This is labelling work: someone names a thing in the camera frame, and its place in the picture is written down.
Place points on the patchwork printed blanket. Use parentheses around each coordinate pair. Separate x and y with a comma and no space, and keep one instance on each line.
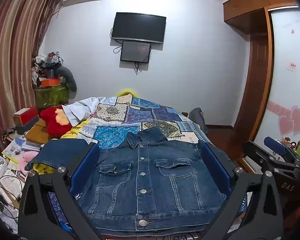
(140,115)

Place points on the large black wall television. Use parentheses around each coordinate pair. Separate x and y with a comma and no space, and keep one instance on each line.
(138,27)

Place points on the yellow plush headboard cushion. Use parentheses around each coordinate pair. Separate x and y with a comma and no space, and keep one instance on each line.
(126,93)

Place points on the pink plush toy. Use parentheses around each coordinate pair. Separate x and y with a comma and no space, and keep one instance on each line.
(25,162)

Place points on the wooden wardrobe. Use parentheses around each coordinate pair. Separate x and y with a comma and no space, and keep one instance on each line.
(255,55)

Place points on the grey-blue backpack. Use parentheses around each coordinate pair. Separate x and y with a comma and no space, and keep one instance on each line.
(197,120)

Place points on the red box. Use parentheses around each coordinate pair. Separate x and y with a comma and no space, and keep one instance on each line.
(27,113)

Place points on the green storage box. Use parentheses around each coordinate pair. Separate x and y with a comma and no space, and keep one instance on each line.
(51,95)

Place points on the brown wooden box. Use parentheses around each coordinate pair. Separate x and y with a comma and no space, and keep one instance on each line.
(38,133)

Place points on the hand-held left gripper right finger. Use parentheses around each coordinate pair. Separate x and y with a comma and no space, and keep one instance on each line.
(215,166)

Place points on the stack of books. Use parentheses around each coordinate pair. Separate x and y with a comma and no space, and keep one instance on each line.
(15,150)

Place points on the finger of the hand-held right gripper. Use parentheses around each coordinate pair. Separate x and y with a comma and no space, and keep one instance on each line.
(255,153)
(276,143)

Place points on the yellow fleece blanket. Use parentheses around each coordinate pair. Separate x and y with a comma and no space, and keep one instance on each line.
(78,128)

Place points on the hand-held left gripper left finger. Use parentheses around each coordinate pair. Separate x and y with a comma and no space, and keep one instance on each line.
(86,166)

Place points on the grey plush pillow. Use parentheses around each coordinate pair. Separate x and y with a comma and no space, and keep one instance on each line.
(70,80)

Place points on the red plush toy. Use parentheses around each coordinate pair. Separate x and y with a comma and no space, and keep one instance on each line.
(52,127)

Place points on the orange box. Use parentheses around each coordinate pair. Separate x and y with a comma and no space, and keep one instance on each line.
(50,82)

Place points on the pile of assorted clutter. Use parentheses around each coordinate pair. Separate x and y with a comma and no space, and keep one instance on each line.
(46,63)

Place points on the small black wall monitor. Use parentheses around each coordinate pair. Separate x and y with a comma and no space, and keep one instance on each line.
(135,52)

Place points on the striped brown curtain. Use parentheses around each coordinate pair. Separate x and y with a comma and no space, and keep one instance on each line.
(15,42)

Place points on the sliding door with heart stickers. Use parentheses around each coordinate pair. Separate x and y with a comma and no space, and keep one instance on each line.
(287,80)

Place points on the blue denim jacket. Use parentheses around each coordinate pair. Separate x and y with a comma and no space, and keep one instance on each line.
(150,180)

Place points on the white cloth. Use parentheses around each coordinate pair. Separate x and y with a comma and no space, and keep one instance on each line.
(80,110)

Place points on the dark grey box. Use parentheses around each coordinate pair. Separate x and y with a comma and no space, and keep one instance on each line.
(27,126)

